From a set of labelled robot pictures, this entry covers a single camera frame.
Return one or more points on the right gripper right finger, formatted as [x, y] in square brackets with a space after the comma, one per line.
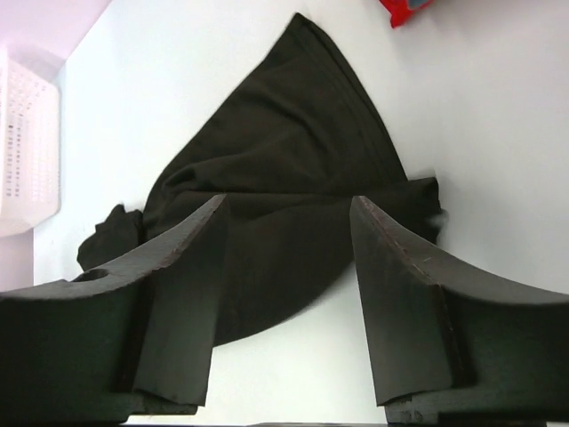
[449, 342]

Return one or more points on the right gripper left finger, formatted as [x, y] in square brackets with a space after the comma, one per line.
[133, 336]

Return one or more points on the black t shirt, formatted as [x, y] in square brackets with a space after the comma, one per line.
[289, 148]

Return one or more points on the white plastic basket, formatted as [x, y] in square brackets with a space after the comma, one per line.
[30, 148]

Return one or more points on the red folded t shirt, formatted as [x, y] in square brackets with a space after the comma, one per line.
[402, 10]

